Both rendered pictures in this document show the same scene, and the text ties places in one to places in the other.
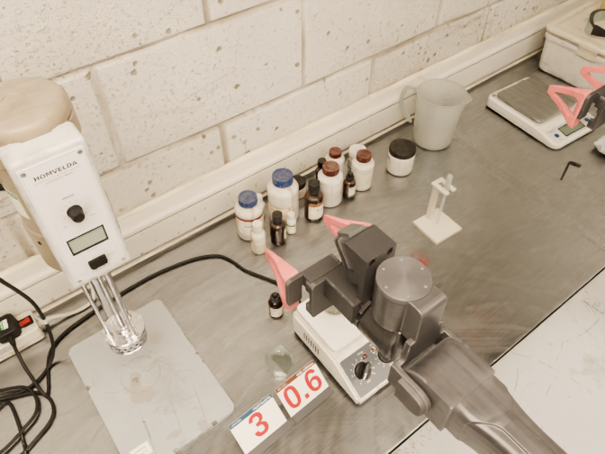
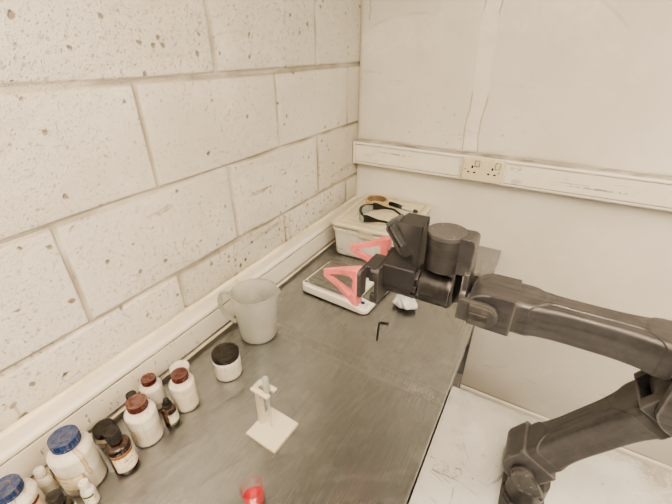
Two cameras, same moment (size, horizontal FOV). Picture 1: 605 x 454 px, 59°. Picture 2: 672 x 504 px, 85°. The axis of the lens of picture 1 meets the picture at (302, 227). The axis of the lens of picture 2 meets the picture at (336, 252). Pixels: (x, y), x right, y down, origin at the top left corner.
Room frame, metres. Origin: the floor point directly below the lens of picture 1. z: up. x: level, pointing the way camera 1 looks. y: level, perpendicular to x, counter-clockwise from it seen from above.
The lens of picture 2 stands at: (0.31, -0.25, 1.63)
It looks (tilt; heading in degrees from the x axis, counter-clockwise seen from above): 29 degrees down; 337
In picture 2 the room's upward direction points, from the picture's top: straight up
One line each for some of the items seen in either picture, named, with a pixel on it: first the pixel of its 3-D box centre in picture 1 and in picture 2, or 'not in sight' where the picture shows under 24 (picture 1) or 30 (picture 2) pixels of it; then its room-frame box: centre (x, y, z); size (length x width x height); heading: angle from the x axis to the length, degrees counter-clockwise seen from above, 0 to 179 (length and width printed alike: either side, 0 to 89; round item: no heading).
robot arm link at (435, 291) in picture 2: not in sight; (437, 283); (0.68, -0.58, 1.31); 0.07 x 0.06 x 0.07; 38
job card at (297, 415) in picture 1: (304, 391); not in sight; (0.42, 0.00, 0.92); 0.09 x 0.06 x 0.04; 130
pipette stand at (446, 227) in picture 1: (441, 208); (270, 410); (0.83, -0.31, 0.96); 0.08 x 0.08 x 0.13; 35
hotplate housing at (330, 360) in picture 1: (347, 334); not in sight; (0.52, -0.08, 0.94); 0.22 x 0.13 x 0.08; 37
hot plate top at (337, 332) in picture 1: (338, 313); not in sight; (0.54, -0.07, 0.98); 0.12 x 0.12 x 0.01; 37
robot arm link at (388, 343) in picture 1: (391, 324); not in sight; (0.32, -0.10, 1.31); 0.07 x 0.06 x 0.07; 38
